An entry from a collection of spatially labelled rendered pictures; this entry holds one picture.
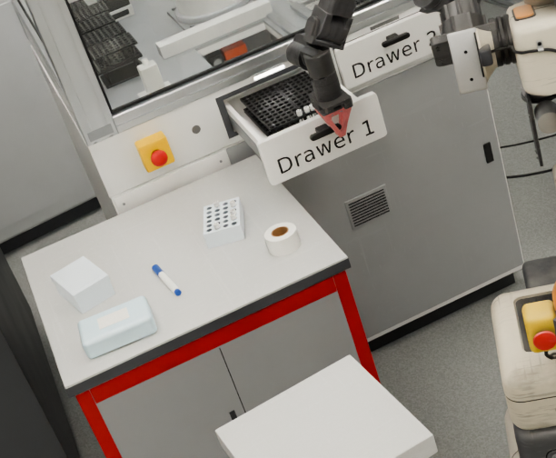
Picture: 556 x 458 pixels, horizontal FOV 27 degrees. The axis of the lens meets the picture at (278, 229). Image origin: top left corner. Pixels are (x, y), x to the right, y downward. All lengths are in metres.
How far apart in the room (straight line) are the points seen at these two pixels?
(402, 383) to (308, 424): 1.22
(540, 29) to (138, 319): 0.96
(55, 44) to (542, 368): 1.34
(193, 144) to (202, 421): 0.72
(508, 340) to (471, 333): 1.34
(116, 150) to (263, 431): 0.99
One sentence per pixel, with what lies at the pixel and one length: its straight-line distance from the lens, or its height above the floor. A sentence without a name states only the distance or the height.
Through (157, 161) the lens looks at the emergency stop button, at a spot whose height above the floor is 0.87.
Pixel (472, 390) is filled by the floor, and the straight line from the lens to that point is 3.08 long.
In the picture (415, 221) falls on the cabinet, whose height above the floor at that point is 0.37.
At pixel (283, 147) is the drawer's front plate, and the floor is 0.90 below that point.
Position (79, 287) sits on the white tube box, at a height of 0.81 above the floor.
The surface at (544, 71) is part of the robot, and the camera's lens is 1.94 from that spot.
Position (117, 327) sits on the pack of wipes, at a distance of 2.29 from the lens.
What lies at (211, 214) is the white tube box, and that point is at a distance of 2.55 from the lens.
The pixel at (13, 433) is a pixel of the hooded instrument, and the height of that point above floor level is 0.42.
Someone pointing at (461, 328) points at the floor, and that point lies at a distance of 3.29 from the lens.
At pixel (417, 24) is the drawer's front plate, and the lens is 2.88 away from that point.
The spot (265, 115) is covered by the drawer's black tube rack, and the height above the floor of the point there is 0.90.
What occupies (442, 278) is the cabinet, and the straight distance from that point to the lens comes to 3.23.
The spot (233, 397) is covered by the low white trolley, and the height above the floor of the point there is 0.55.
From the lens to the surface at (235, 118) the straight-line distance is 2.72.
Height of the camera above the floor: 2.03
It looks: 31 degrees down
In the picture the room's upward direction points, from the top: 19 degrees counter-clockwise
